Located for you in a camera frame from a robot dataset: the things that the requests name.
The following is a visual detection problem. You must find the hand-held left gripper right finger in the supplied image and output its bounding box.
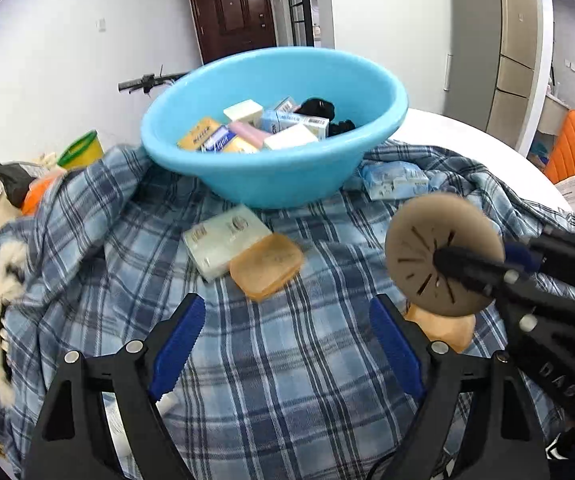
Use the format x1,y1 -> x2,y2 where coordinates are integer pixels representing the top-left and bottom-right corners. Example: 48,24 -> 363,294
369,294 -> 551,480

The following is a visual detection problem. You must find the black hair accessory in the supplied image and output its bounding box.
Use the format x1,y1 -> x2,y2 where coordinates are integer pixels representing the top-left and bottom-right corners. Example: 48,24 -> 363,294
295,96 -> 357,137

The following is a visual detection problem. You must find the pink soap bar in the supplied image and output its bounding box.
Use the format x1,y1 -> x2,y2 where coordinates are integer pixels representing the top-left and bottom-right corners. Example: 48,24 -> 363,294
228,120 -> 274,148

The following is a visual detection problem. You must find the round tan slotted disc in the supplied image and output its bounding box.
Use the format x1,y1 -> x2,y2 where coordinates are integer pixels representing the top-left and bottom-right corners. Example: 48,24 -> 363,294
385,192 -> 505,317

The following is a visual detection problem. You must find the blue white small box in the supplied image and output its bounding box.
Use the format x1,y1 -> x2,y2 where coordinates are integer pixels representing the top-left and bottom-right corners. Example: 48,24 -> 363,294
260,108 -> 329,140

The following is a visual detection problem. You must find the black framed glass door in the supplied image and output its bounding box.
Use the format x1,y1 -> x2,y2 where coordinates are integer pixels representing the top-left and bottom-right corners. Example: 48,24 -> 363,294
282,0 -> 315,48

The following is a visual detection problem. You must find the white sink unit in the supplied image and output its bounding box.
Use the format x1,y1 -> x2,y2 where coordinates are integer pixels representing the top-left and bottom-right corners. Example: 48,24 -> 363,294
537,91 -> 571,136

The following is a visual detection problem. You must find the light blue tissue packet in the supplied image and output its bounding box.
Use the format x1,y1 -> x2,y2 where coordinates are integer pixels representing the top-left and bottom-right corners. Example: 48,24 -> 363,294
360,160 -> 431,202

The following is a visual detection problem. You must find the orange soap under disc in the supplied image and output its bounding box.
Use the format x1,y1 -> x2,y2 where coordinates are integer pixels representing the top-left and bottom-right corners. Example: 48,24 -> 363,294
405,305 -> 475,356

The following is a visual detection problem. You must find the beige grey refrigerator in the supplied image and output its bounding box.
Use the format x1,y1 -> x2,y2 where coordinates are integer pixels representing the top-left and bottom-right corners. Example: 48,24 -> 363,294
485,0 -> 553,153

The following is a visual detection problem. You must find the blue plaid shirt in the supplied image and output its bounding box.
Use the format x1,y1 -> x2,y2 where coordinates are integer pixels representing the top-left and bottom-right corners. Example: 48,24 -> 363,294
0,144 -> 575,480

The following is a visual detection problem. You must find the black plastic bag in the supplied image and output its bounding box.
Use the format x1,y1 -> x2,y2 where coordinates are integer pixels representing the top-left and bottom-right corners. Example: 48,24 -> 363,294
0,158 -> 43,208

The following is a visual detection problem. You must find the yellow small box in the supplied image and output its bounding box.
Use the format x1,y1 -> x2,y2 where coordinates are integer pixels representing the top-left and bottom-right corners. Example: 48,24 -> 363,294
222,136 -> 261,155

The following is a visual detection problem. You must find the dark brown door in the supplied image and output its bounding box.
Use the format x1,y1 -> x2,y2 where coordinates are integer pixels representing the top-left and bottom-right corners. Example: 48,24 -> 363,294
186,0 -> 278,63

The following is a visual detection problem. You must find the black bicycle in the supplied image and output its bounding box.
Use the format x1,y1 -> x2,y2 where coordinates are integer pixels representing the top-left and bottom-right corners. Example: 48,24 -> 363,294
118,65 -> 191,95

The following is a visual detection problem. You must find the yellow cup green rim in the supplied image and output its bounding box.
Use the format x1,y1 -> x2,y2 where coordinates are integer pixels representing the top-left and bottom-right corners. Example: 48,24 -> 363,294
58,130 -> 104,170

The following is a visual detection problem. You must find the white printed paper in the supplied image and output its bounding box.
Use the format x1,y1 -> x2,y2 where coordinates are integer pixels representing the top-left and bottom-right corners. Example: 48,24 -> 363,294
556,174 -> 575,217

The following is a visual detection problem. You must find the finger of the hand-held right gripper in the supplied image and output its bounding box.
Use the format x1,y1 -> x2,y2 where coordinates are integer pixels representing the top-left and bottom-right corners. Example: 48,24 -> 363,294
503,225 -> 575,306
431,246 -> 575,341

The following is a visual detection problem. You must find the light blue plastic basin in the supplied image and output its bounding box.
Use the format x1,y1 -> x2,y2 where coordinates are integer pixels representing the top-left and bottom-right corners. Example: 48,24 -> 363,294
140,46 -> 409,210

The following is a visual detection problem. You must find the white soft packet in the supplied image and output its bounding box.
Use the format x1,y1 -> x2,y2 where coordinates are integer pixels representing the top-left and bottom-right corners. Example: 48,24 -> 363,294
182,204 -> 273,281

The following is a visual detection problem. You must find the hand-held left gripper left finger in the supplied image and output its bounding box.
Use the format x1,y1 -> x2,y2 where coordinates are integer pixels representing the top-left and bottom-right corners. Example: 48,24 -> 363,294
25,292 -> 207,480

